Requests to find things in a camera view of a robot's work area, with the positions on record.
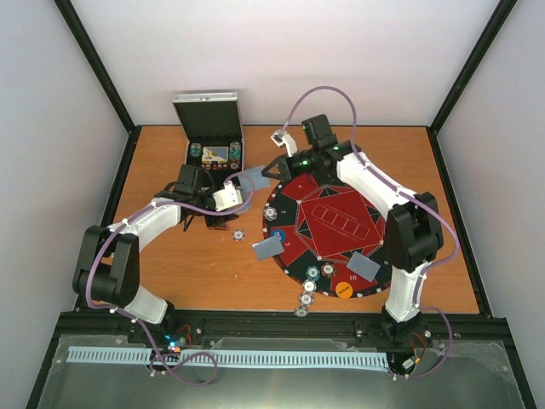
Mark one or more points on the right poker chip row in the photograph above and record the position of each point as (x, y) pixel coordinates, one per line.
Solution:
(234, 155)

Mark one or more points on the red dice row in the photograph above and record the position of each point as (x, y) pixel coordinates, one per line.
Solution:
(215, 166)

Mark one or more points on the blue green fifty chip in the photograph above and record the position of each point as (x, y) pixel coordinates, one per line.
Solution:
(313, 273)

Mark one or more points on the blue orange ten chip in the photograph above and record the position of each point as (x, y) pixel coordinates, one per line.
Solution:
(309, 286)
(306, 299)

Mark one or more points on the poker chip stack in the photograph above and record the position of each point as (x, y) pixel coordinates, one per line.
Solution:
(270, 213)

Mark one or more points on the boxed playing card deck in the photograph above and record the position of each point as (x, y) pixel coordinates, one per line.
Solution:
(217, 155)

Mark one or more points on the round red black poker mat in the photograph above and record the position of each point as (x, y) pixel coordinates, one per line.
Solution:
(327, 221)

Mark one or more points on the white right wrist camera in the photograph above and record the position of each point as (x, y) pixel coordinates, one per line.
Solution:
(281, 138)

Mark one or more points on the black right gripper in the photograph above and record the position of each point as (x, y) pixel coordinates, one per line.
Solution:
(286, 172)

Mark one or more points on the orange big blind button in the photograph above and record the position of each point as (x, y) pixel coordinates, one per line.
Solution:
(344, 290)

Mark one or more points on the blue small blind button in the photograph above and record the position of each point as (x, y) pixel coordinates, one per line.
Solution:
(279, 233)

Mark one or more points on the grey card deck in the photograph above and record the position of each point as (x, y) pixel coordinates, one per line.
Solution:
(245, 208)

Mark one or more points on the poker chip row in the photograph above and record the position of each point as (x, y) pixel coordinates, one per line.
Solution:
(195, 150)
(234, 155)

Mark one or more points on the aluminium poker chip case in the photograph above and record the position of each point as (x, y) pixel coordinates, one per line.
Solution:
(210, 119)

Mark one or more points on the left poker chip row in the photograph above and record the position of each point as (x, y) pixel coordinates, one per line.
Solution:
(195, 150)

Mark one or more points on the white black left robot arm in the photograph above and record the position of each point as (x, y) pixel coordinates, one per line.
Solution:
(108, 269)

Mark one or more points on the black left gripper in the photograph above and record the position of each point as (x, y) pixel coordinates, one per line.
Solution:
(219, 220)

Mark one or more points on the blue patterned playing card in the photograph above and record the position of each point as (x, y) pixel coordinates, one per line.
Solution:
(268, 248)
(253, 177)
(363, 267)

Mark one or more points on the light blue slotted cable duct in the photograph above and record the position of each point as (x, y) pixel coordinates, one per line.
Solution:
(239, 359)

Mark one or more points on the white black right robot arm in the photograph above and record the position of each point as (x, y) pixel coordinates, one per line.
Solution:
(413, 233)

